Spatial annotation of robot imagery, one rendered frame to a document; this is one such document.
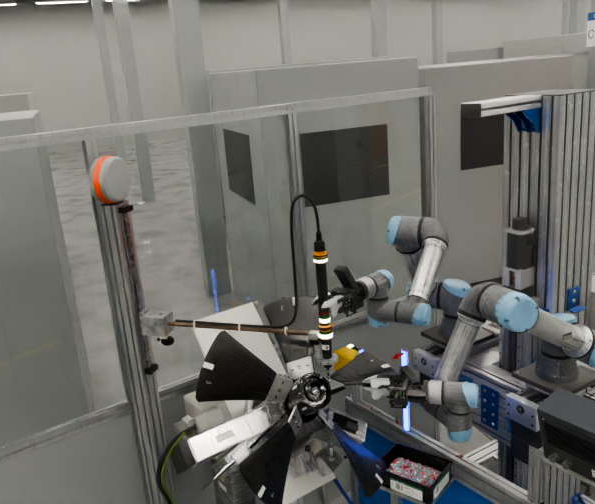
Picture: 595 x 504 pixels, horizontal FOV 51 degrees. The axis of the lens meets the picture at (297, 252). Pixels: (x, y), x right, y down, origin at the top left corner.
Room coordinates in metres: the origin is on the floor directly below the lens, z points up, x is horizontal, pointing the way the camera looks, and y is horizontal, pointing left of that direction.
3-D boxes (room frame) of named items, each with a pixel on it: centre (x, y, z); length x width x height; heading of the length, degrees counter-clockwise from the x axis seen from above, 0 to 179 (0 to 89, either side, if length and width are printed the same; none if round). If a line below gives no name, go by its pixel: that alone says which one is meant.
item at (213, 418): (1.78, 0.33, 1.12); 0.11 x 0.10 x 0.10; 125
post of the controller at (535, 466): (1.61, -0.67, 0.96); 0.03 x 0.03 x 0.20; 35
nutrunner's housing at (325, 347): (1.84, -0.07, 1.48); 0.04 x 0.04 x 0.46
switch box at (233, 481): (1.99, 0.31, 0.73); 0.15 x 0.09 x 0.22; 35
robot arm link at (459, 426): (1.75, -0.46, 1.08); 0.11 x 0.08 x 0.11; 22
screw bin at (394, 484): (1.81, -0.33, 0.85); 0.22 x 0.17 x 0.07; 51
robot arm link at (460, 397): (1.73, -0.47, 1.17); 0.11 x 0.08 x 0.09; 72
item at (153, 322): (2.06, 0.52, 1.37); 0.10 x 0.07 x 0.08; 70
